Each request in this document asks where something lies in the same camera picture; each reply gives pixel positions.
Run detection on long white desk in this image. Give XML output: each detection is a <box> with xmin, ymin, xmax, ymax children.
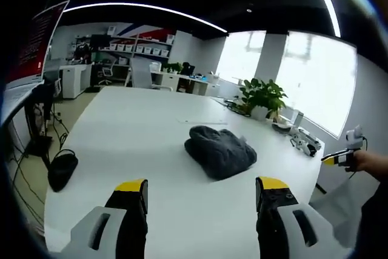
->
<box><xmin>150</xmin><ymin>70</ymin><xmax>219</xmax><ymax>96</ymax></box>

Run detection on black cable bundle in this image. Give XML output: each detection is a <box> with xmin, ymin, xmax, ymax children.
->
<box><xmin>223</xmin><ymin>98</ymin><xmax>253</xmax><ymax>118</ymax></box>

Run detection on person's right hand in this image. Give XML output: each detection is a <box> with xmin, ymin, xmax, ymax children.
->
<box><xmin>344</xmin><ymin>151</ymin><xmax>376</xmax><ymax>174</ymax></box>

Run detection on black bag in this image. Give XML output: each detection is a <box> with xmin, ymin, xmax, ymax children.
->
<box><xmin>47</xmin><ymin>149</ymin><xmax>79</xmax><ymax>193</ymax></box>

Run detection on dark grey towel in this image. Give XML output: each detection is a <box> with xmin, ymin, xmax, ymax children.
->
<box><xmin>184</xmin><ymin>125</ymin><xmax>258</xmax><ymax>180</ymax></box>

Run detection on white upright stand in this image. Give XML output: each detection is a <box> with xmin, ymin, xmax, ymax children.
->
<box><xmin>290</xmin><ymin>109</ymin><xmax>304</xmax><ymax>127</ymax></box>

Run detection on white devices on table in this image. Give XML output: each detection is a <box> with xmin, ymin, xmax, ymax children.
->
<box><xmin>272</xmin><ymin>121</ymin><xmax>324</xmax><ymax>158</ymax></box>

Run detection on white side desk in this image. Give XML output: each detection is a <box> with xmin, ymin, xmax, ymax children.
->
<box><xmin>0</xmin><ymin>78</ymin><xmax>47</xmax><ymax>129</ymax></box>

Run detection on black equipment stand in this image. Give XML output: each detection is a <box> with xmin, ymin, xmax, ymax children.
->
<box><xmin>23</xmin><ymin>82</ymin><xmax>63</xmax><ymax>163</ymax></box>

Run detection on small white office chair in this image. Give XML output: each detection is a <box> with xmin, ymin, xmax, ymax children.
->
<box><xmin>97</xmin><ymin>58</ymin><xmax>118</xmax><ymax>86</ymax></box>

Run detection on person's dark clothing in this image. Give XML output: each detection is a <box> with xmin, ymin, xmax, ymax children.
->
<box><xmin>360</xmin><ymin>180</ymin><xmax>388</xmax><ymax>259</ymax></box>

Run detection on green potted plant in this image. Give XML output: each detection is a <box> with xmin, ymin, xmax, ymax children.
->
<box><xmin>238</xmin><ymin>78</ymin><xmax>289</xmax><ymax>121</ymax></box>

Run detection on white cabinet desk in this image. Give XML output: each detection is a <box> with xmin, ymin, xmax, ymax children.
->
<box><xmin>58</xmin><ymin>62</ymin><xmax>93</xmax><ymax>99</ymax></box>

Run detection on red display screen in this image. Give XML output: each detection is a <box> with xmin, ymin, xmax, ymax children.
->
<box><xmin>5</xmin><ymin>0</ymin><xmax>71</xmax><ymax>84</ymax></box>

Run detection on curved ceiling light strip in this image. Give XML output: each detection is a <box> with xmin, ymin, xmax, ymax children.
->
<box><xmin>62</xmin><ymin>2</ymin><xmax>229</xmax><ymax>33</ymax></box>

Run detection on shelf with white boxes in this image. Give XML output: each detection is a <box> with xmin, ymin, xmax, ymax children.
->
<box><xmin>96</xmin><ymin>33</ymin><xmax>175</xmax><ymax>60</ymax></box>

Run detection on floor cables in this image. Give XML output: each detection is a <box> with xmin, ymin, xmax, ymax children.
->
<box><xmin>5</xmin><ymin>110</ymin><xmax>72</xmax><ymax>229</ymax></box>

